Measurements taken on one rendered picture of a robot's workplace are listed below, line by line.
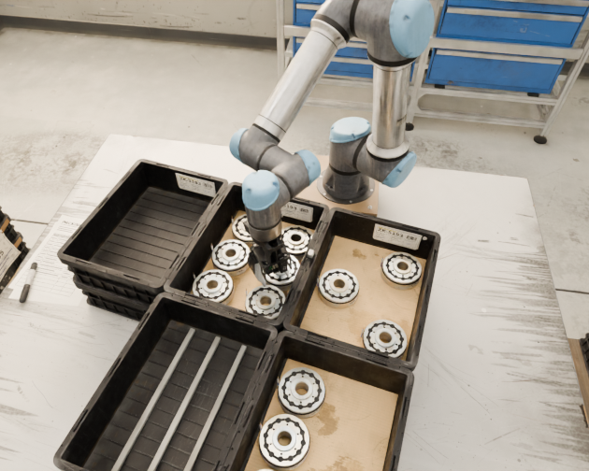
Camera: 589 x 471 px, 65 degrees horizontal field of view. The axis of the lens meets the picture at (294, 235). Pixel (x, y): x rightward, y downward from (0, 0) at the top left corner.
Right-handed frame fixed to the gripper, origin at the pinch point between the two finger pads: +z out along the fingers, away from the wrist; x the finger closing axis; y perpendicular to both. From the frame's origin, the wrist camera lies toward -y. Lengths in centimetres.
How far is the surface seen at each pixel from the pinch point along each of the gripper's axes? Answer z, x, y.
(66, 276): 13, -51, -36
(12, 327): 12, -68, -25
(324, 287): 0.0, 10.8, 10.5
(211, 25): 75, 72, -283
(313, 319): 2.5, 4.7, 15.9
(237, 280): 1.9, -7.9, -3.1
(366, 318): 3.1, 16.5, 21.4
